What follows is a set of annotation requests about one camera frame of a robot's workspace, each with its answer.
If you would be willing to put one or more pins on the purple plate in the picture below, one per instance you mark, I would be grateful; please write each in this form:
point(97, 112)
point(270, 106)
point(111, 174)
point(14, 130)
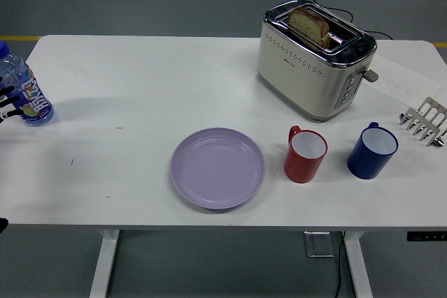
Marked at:
point(218, 169)

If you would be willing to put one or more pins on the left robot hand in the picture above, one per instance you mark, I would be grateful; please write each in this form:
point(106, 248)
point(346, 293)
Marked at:
point(7, 102)

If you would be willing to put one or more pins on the bread slice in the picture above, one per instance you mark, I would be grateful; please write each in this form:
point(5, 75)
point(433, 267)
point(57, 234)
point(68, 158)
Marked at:
point(309, 26)

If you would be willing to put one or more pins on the black table control panel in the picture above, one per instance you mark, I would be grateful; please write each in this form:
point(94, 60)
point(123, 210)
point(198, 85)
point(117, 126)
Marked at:
point(426, 236)

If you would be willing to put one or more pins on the silver spoon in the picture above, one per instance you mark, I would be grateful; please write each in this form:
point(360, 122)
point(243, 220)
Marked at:
point(438, 142)
point(403, 116)

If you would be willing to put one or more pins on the white paper sheet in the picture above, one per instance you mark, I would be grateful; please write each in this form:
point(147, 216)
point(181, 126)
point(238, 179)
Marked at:
point(401, 78)

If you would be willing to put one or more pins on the cream toaster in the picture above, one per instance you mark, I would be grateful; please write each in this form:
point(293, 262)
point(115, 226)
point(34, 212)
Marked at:
point(300, 78)

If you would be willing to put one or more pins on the metal floor socket box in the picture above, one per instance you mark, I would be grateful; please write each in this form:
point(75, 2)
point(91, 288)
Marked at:
point(318, 244)

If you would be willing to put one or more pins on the silver metal rack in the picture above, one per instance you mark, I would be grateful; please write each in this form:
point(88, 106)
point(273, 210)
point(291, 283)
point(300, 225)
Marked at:
point(430, 111)

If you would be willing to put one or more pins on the blue cup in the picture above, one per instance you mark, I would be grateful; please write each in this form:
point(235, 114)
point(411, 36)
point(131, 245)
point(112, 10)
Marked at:
point(366, 165)

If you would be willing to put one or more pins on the blue drink bottle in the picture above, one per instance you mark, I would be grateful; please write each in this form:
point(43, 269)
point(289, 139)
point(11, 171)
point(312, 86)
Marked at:
point(33, 99)

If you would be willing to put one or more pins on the red cup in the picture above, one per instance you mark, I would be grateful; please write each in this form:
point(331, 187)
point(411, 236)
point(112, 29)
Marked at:
point(301, 169)

